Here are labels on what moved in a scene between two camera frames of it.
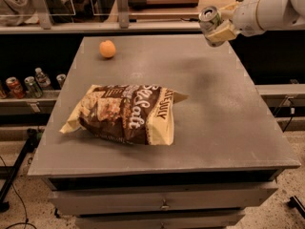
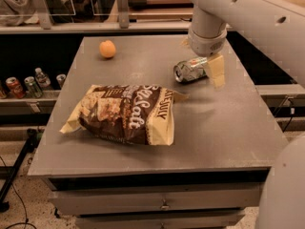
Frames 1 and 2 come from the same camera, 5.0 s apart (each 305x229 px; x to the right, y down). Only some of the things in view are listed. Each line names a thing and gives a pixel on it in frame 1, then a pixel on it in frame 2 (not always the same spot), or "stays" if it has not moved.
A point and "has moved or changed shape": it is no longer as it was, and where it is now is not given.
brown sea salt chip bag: (138, 114) stays
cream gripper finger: (228, 11) -> (185, 41)
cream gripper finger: (222, 33) -> (215, 69)
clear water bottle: (42, 79) stays
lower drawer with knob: (159, 221) stays
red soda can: (14, 88) stays
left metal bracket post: (41, 6) stays
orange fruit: (107, 49) stays
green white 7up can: (210, 17) has moved or changed shape
